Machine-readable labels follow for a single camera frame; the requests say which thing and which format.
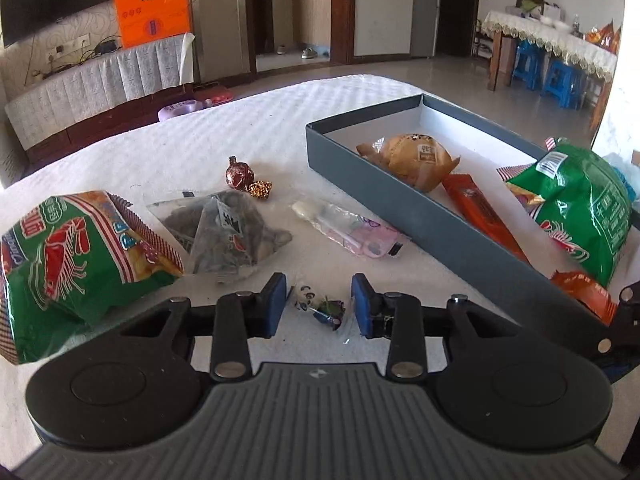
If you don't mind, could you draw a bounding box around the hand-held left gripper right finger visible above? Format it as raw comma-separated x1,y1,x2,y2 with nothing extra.
351,274,523,381

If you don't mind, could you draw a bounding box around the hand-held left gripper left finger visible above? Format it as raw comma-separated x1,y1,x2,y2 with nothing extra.
120,272,289,382

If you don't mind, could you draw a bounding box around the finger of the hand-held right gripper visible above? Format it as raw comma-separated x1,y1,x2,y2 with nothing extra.
597,284,640,378

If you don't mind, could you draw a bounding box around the small panda print candy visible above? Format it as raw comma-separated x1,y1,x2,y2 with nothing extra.
294,284,317,313

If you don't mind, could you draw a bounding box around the small dark green candy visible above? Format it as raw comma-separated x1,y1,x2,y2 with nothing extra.
312,299,347,331

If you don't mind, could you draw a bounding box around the orange snack packet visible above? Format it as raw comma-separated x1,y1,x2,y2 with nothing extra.
550,270,618,326

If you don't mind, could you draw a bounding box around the pink clear packet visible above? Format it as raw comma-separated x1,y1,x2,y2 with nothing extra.
291,200,405,259

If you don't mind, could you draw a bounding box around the clear bag of dark snacks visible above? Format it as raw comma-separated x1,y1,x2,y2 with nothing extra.
145,190,293,276

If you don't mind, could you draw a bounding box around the grey shallow box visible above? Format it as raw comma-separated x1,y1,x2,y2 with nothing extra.
306,92,618,333

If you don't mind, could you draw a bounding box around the green shrimp snack bag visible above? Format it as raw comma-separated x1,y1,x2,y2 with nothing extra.
497,137,640,288
0,190,185,365

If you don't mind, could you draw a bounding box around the red foil candy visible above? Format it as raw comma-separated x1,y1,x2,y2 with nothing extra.
226,156,256,192

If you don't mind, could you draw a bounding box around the long red snack packet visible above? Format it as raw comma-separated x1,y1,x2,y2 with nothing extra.
442,172,532,266

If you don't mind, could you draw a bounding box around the bread bun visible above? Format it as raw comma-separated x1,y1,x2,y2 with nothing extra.
356,133,461,193

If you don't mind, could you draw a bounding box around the pink plastic item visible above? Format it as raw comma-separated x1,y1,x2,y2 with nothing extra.
192,87,235,108

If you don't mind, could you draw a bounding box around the purple plastic item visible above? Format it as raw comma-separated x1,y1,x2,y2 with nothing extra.
158,100,201,122

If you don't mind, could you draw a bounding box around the blue plastic stool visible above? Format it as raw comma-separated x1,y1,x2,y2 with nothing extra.
511,40,544,92
542,57,586,110

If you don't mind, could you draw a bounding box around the cloth covered tv cabinet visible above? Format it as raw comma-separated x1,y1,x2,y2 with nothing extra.
4,32,201,166

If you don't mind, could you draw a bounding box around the wooden kitchen cabinet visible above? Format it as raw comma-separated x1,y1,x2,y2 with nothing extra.
291,0,333,48

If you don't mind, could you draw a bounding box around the orange striped bag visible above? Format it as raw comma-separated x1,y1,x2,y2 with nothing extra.
585,20,622,54

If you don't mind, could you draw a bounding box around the dining table with lace cloth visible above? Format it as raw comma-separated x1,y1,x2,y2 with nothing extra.
477,9,621,92

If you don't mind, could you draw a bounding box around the orange cardboard box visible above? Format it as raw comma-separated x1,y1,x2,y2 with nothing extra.
112,0,193,50

